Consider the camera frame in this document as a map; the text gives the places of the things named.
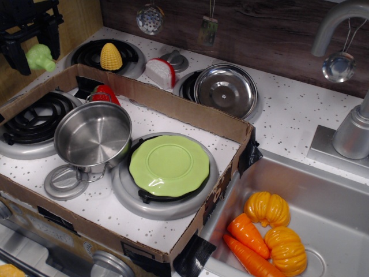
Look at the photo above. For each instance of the hanging steel skimmer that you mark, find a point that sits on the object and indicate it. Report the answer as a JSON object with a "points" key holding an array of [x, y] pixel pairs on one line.
{"points": [[150, 19]]}

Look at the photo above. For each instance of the hanging steel spatula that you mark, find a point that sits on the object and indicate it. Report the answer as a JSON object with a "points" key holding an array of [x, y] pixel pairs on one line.
{"points": [[208, 30]]}

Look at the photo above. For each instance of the stainless steel pot lid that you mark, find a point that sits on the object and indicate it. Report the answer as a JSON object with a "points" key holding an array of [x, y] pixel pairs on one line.
{"points": [[225, 91]]}

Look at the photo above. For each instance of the lower orange toy carrot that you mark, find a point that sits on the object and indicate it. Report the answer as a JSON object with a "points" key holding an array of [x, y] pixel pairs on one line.
{"points": [[255, 264]]}

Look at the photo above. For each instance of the back silver stove knob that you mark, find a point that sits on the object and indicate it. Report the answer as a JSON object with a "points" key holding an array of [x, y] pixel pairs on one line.
{"points": [[178, 61]]}

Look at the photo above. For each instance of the upper orange toy pumpkin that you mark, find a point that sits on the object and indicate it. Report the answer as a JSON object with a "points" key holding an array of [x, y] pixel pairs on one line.
{"points": [[267, 209]]}

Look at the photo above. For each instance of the front left stove burner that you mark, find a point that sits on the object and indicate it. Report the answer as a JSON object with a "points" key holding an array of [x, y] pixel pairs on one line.
{"points": [[30, 134]]}

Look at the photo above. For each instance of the orange toy pumpkin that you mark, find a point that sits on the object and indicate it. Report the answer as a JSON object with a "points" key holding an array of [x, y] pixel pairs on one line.
{"points": [[287, 251], [267, 209]]}

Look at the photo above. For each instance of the brown cardboard fence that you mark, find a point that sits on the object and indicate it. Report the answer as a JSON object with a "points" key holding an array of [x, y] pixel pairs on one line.
{"points": [[96, 220]]}

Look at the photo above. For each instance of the yellow toy corn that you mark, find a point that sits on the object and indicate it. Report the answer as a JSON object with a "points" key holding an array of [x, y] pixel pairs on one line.
{"points": [[110, 57]]}

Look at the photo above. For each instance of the hanging steel ladle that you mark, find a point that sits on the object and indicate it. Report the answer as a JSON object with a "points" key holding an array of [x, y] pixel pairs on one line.
{"points": [[339, 67]]}

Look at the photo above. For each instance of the red white toy slice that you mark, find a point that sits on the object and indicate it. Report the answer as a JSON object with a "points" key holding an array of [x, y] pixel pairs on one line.
{"points": [[161, 72]]}

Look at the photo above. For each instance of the green toy broccoli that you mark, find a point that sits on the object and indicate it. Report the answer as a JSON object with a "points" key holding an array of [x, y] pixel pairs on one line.
{"points": [[39, 58]]}

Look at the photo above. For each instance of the green plastic plate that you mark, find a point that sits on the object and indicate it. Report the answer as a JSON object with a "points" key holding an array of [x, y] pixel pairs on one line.
{"points": [[169, 166]]}

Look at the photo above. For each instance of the orange toy carrot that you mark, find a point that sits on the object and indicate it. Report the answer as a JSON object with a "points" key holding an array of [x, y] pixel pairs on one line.
{"points": [[255, 264], [243, 229]]}

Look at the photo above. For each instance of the silver oven knob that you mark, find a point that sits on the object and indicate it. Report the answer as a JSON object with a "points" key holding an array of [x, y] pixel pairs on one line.
{"points": [[106, 264]]}

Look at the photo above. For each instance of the red toy pepper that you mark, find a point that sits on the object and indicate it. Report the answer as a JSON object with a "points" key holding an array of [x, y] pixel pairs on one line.
{"points": [[104, 93]]}

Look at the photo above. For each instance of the silver sink basin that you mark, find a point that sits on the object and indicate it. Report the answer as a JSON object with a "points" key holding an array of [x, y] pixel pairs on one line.
{"points": [[329, 213]]}

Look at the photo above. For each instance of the upper orange toy carrot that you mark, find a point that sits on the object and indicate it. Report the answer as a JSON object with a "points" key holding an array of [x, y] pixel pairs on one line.
{"points": [[243, 229]]}

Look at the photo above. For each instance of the lower orange toy pumpkin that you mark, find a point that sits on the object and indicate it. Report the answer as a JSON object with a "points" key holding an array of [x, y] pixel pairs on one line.
{"points": [[287, 251]]}

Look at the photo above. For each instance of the yellow toy at corner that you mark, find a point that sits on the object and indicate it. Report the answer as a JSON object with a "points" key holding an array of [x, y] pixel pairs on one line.
{"points": [[9, 270]]}

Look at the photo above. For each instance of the stove burner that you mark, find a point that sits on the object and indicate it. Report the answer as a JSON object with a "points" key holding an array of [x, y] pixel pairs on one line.
{"points": [[144, 204], [187, 86], [89, 54], [30, 134]]}

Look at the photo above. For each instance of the back left stove burner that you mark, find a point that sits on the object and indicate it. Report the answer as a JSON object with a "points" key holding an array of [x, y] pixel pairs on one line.
{"points": [[89, 54]]}

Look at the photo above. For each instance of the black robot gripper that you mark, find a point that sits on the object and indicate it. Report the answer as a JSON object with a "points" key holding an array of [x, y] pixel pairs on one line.
{"points": [[23, 20]]}

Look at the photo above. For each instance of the front silver stove knob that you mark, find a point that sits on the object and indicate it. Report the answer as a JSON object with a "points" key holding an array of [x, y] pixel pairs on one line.
{"points": [[65, 183]]}

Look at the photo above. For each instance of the silver stove knob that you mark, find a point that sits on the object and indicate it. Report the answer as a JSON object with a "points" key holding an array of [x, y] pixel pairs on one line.
{"points": [[178, 61], [65, 183]]}

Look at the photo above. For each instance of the back right stove burner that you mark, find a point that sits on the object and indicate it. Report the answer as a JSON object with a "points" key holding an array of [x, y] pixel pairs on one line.
{"points": [[187, 86]]}

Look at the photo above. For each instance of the front right stove burner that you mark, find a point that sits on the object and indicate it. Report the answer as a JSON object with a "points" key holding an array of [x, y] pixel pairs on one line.
{"points": [[144, 204]]}

